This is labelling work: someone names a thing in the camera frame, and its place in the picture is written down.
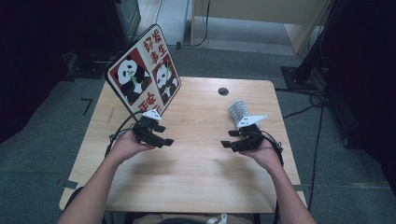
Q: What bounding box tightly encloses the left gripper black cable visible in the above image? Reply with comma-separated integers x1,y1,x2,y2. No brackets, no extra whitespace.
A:
105,110,144,158

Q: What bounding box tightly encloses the black flat stand base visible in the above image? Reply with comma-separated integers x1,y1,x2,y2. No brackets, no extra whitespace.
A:
65,51,110,79

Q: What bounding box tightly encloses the black floor cable bundle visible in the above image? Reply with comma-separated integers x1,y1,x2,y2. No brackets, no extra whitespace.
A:
275,88,328,119

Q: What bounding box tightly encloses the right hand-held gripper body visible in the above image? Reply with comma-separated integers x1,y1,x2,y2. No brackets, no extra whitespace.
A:
236,114,269,152

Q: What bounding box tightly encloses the black computer case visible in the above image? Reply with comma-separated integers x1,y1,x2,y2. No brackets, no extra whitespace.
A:
104,0,142,54

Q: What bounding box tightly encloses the hanging black cable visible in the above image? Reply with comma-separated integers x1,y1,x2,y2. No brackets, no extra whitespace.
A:
189,0,211,49

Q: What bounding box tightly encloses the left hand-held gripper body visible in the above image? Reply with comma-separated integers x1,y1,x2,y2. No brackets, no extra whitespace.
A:
133,109,163,147

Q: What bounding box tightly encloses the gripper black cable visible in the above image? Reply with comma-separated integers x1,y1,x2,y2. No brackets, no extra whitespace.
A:
105,110,144,158
261,130,285,224

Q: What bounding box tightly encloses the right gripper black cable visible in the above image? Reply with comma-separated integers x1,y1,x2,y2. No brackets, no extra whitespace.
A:
261,130,285,224

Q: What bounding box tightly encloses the black metal stand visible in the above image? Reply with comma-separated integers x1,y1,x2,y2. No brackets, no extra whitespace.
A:
279,0,344,91

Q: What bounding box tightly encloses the person's right hand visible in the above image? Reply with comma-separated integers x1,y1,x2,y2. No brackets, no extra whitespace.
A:
241,139,283,174

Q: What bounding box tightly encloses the grey fluffy cloth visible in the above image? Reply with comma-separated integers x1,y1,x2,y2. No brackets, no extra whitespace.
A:
227,99,250,126

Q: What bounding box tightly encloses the light wooden cabinet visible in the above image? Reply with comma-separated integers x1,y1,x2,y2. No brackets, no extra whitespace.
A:
190,0,331,55

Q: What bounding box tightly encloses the black curtain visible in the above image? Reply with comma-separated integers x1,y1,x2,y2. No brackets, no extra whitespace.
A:
320,0,396,198
0,0,110,145

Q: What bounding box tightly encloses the thin black floor cable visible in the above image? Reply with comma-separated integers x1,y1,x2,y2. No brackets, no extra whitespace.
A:
307,104,327,203

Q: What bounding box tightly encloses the person's left hand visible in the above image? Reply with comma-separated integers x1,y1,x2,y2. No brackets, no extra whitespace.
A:
108,130,156,165

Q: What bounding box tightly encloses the person's dark clothing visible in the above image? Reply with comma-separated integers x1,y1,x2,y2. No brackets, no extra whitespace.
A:
157,217,208,224

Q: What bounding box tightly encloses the black chair armrest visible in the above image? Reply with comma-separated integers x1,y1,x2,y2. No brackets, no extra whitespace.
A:
64,186,85,213

